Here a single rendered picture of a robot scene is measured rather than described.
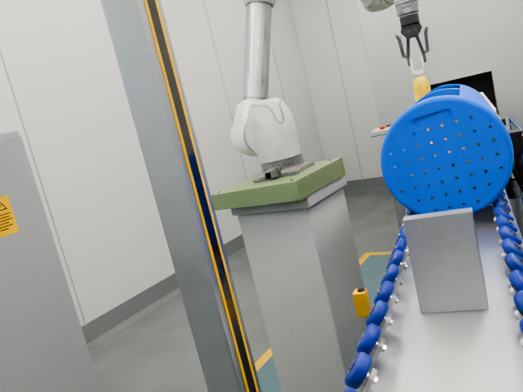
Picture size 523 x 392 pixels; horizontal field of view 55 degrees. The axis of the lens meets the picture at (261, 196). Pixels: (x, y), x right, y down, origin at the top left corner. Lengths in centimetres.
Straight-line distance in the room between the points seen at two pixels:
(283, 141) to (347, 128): 497
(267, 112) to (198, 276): 109
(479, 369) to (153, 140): 51
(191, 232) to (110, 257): 325
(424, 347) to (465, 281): 13
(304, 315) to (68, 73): 276
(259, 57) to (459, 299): 138
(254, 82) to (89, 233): 222
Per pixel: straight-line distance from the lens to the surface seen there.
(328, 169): 177
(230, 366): 78
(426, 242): 80
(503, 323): 80
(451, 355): 73
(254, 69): 198
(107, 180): 399
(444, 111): 119
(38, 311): 215
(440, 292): 83
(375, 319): 76
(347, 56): 661
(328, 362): 186
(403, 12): 221
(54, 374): 222
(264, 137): 174
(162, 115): 70
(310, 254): 170
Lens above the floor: 129
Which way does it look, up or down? 9 degrees down
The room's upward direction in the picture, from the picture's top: 14 degrees counter-clockwise
